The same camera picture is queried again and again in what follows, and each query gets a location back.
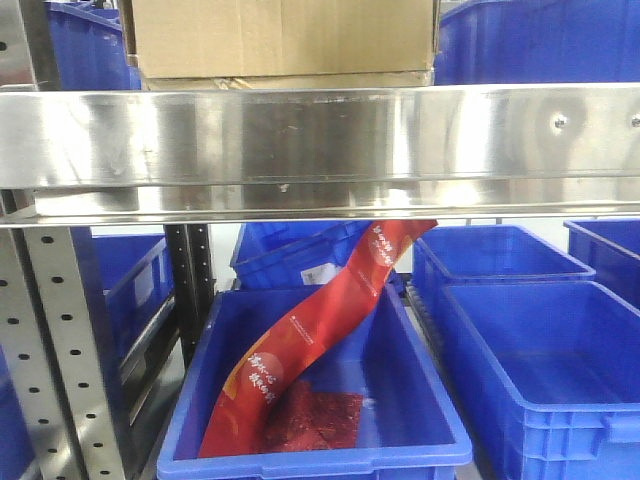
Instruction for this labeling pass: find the large brown cardboard box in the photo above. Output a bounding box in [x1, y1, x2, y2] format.
[121, 1, 439, 79]

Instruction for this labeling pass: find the black perforated shelf upright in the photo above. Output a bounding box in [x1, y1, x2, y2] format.
[163, 224, 216, 368]

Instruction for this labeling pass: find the stainless steel shelf beam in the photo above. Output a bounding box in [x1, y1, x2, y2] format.
[1, 83, 639, 227]

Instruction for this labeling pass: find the perforated steel shelf upright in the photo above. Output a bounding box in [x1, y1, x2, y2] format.
[1, 1, 138, 479]

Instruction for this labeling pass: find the tilted blue bin back centre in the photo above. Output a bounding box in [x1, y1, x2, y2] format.
[230, 220, 370, 290]

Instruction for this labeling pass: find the red glitter sheet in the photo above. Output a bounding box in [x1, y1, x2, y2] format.
[261, 381, 364, 453]

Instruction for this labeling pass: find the blue bin back right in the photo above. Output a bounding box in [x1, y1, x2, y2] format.
[412, 223, 597, 331]

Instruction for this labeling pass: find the flat cardboard box underneath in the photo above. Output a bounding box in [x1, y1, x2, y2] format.
[137, 50, 434, 91]

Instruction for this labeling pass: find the blue bin left behind upright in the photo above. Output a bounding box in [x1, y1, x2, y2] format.
[69, 225, 175, 371]

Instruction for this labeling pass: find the red printed banner strip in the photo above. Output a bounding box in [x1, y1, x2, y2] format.
[198, 219, 438, 458]

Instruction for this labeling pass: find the blue bin front centre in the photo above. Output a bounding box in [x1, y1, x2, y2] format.
[156, 287, 473, 479]

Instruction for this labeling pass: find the blue bin top right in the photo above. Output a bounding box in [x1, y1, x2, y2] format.
[435, 1, 639, 85]

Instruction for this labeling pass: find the blue bin front right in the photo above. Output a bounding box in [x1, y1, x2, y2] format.
[437, 281, 639, 479]

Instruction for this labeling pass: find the blue bin far right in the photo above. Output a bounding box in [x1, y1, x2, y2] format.
[564, 218, 639, 308]

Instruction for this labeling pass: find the blue bin top left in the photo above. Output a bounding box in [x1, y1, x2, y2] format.
[45, 1, 141, 91]

